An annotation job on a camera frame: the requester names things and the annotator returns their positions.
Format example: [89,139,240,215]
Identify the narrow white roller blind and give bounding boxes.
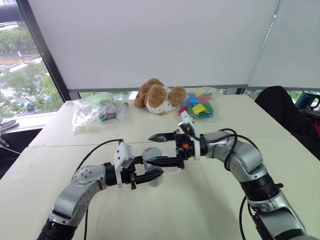
[248,0,320,90]

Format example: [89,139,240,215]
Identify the clear plastic syringe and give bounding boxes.
[116,101,130,123]

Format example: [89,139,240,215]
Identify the clear bag of dark parts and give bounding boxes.
[87,91,119,124]

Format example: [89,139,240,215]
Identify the large white roller blind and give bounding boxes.
[26,0,281,91]

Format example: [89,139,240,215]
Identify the brown and white plush dog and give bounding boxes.
[134,77,187,116]

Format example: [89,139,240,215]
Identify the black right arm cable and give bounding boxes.
[216,128,254,240]

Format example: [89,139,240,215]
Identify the grey flat object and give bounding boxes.
[0,118,20,132]

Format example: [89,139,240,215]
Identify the grey jar lid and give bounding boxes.
[141,146,162,164]

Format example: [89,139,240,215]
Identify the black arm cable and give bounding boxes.
[216,128,254,240]
[71,138,125,240]

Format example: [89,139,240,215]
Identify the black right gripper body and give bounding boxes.
[174,129,196,170]

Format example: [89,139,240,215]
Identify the black chair back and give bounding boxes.
[254,85,320,161]

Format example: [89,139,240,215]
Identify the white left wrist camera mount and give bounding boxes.
[113,141,136,188]

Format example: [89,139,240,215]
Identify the black window frame post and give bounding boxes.
[15,0,71,102]

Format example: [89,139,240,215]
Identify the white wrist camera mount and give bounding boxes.
[113,141,136,188]
[176,110,205,161]

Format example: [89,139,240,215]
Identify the clear bag of coloured blocks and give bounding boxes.
[176,85,224,124]

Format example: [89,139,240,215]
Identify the grey jar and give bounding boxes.
[142,159,165,188]

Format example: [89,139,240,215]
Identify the clear bag of white pieces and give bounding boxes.
[71,97,103,133]

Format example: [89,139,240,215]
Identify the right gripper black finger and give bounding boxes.
[148,132,177,144]
[144,154,181,170]

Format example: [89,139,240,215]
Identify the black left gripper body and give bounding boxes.
[120,159,138,191]

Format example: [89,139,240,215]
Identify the white cable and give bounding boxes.
[0,146,23,155]

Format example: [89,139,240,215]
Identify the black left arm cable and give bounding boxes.
[71,138,125,240]

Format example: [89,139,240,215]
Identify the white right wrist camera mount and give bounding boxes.
[176,110,205,161]

